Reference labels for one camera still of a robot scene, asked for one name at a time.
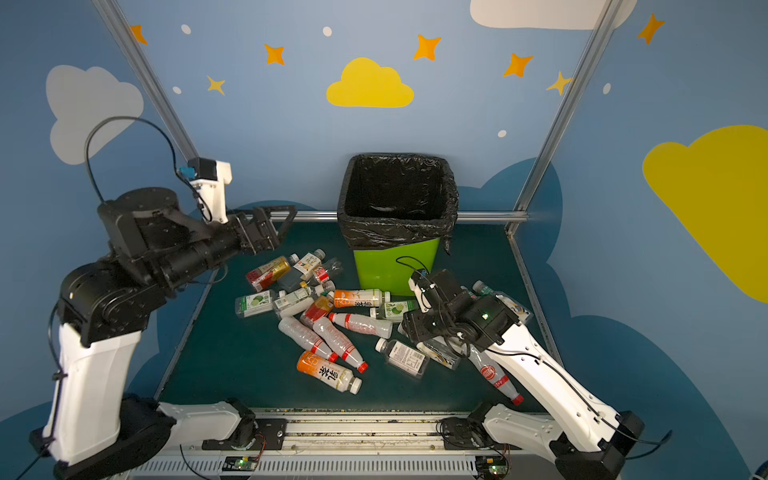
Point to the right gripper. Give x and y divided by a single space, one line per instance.
433 324

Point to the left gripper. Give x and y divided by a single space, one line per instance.
248 233

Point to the clear small bottle white label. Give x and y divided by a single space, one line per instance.
403 357

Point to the white bottle red cap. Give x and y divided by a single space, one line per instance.
340 343
363 324
306 338

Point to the orange juice bottle front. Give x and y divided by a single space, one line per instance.
333 375

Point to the orange juice bottle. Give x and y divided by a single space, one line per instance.
333 375
359 298

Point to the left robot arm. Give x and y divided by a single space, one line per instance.
96 429

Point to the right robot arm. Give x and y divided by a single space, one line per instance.
582 436

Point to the green plastic bin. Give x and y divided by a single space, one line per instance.
390 269

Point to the black bin liner bag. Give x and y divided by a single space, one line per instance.
389 200

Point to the clear bottle colourful label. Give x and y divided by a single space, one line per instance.
522 313

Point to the clear bottle green cap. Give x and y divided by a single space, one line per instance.
438 351

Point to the clear lime juice bottle right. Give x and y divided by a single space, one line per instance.
393 311

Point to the clear lime juice bottle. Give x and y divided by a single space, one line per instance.
254 304
393 311

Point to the clear square osmanthus tea bottle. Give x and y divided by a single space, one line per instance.
301 271

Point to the red gold energy drink bottle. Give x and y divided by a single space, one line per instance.
263 277

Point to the white bottle red logo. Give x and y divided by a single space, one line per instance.
494 374

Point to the clear bottle red label yellow cap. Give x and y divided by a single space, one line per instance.
326 271

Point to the small red yellow tea bottle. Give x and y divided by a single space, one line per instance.
321 307

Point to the orange juice bottle back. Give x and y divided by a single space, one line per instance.
359 298

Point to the clear lime juice bottle left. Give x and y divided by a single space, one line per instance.
254 304

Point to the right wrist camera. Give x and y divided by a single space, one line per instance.
419 282

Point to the aluminium left frame post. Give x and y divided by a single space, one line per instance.
118 26

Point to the aluminium frame post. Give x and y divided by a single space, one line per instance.
118 26
607 22

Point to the aluminium right frame post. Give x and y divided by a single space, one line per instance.
607 22

